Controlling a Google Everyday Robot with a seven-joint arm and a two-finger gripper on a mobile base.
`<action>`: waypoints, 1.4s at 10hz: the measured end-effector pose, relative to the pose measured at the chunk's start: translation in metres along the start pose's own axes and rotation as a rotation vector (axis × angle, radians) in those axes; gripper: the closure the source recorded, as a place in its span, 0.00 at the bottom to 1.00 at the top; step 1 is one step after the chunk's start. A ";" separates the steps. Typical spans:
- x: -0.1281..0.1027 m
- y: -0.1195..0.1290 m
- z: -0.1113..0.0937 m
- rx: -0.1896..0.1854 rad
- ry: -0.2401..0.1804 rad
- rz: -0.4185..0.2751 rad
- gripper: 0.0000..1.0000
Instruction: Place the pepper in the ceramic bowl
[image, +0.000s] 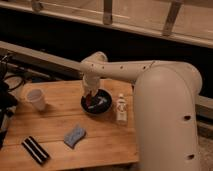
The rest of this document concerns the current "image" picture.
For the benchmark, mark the black equipment with cables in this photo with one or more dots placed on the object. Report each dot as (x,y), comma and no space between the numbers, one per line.
(7,100)

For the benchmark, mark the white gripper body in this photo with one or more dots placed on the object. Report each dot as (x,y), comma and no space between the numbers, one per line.
(90,85)

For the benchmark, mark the metal window frame rail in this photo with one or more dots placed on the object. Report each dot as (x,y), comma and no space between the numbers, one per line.
(187,21)

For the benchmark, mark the small white bottle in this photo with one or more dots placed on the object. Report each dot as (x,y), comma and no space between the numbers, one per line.
(121,109)

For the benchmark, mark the blue sponge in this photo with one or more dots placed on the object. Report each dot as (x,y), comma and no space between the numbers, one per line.
(74,136)

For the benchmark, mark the black striped block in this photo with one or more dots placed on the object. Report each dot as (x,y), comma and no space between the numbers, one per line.
(35,150)

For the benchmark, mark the black ceramic bowl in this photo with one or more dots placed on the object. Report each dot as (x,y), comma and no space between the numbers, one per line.
(98,109)

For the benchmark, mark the red pepper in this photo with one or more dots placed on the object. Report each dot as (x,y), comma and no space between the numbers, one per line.
(88,100)

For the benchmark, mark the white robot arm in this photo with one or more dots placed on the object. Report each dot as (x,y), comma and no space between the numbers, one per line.
(164,99)

